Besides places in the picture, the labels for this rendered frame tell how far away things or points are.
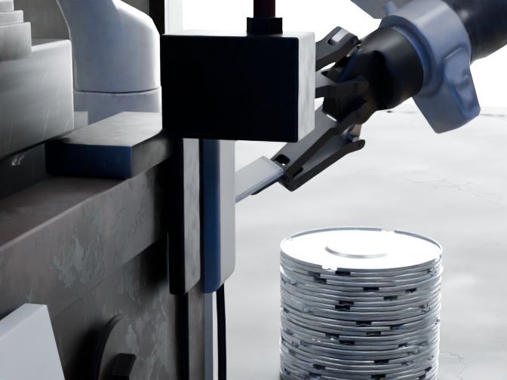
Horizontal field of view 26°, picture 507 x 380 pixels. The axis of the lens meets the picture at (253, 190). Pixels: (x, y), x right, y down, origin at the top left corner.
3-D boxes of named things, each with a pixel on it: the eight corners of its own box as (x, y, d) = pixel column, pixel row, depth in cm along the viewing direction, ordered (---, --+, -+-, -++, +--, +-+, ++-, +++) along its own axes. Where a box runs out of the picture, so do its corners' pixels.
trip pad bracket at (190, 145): (186, 275, 83) (183, 13, 79) (313, 284, 81) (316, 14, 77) (161, 298, 77) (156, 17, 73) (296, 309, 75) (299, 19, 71)
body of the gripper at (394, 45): (376, 79, 112) (306, 120, 109) (371, 8, 107) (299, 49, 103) (428, 109, 108) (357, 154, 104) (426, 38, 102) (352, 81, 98)
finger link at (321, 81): (367, 93, 103) (370, 79, 103) (276, 114, 97) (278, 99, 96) (339, 76, 106) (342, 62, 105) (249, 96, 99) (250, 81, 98)
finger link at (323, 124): (339, 81, 106) (344, 90, 107) (259, 160, 104) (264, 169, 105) (367, 98, 104) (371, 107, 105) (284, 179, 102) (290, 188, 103)
